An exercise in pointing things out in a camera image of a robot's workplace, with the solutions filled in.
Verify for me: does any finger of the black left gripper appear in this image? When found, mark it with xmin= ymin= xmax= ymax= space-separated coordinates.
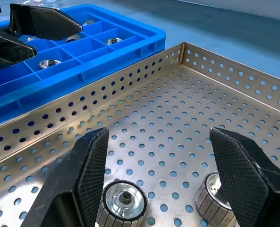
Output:
xmin=8 ymin=3 xmax=84 ymax=41
xmin=0 ymin=25 xmax=38 ymax=70

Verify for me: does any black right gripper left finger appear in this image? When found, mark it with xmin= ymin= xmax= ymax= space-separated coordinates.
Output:
xmin=20 ymin=127 xmax=110 ymax=227

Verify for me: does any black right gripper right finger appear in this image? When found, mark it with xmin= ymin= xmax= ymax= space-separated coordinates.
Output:
xmin=209 ymin=127 xmax=280 ymax=227

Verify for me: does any blue plastic compartment tray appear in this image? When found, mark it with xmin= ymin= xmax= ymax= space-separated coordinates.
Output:
xmin=0 ymin=3 xmax=166 ymax=130

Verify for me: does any perforated metal tray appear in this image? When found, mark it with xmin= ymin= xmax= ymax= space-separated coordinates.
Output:
xmin=0 ymin=42 xmax=280 ymax=227

